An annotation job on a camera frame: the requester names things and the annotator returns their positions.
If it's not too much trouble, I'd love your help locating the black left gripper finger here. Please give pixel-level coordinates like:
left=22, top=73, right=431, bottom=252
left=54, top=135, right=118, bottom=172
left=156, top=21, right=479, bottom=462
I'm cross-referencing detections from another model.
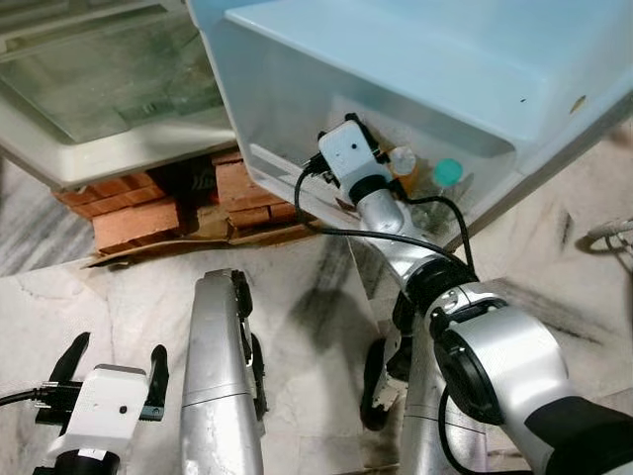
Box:
left=49, top=332, right=90, bottom=387
left=148, top=343, right=171, bottom=407

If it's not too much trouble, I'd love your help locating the amber bottle white cap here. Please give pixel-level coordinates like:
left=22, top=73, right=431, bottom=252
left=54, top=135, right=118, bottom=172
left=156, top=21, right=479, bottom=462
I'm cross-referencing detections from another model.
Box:
left=389, top=145, right=418, bottom=196

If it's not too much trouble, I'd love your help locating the glass fridge shelf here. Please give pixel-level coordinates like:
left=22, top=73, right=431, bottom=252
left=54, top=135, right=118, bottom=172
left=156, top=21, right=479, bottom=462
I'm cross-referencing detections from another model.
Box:
left=0, top=5, right=226, bottom=144

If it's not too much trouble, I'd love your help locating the silver robot left leg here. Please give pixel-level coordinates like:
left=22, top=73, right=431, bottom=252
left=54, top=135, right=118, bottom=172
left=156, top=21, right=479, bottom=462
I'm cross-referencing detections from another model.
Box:
left=180, top=268, right=270, bottom=475

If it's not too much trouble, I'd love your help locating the bottle with teal cap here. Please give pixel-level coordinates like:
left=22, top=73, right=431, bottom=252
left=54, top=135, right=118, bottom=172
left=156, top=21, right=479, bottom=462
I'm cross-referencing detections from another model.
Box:
left=432, top=156, right=466, bottom=204

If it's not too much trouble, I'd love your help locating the red brick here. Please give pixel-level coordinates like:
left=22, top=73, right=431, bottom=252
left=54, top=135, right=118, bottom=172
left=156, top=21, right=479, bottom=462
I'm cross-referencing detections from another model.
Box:
left=213, top=158, right=298, bottom=214
left=92, top=195, right=184, bottom=255
left=226, top=203, right=300, bottom=231
left=51, top=170, right=167, bottom=211

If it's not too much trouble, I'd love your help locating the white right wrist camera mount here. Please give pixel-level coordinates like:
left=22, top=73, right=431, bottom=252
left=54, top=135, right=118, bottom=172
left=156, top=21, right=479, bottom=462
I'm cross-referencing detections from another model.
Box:
left=316, top=121, right=382, bottom=189

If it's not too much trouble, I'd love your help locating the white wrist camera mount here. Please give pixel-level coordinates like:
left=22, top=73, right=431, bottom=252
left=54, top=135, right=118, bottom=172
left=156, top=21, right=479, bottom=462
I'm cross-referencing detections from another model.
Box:
left=316, top=121, right=382, bottom=189
left=59, top=363, right=149, bottom=458

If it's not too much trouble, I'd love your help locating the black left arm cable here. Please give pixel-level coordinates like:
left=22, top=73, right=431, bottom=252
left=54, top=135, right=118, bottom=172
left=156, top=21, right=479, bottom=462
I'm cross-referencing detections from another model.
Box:
left=0, top=388, right=60, bottom=409

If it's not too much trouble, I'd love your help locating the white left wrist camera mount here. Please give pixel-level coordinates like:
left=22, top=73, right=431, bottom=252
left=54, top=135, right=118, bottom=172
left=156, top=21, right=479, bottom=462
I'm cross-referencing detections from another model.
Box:
left=59, top=363, right=149, bottom=458

